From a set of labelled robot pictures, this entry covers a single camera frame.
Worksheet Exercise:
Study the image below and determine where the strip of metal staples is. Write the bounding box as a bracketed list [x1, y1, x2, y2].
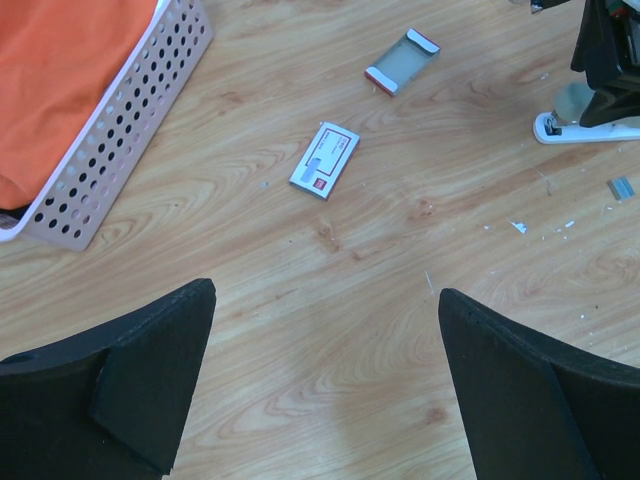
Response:
[607, 176, 635, 202]

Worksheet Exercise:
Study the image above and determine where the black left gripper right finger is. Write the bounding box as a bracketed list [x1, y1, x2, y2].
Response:
[438, 288, 639, 479]

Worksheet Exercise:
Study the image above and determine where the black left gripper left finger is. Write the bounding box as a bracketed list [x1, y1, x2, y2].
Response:
[1, 278, 216, 479]

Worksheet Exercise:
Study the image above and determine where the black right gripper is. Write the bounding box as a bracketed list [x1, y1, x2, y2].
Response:
[571, 1, 639, 128]

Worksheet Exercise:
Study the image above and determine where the pink plastic basket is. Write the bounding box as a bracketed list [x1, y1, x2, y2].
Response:
[1, 0, 214, 251]

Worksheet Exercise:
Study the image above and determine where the orange cloth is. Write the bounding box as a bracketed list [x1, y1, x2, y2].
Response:
[1, 1, 157, 210]

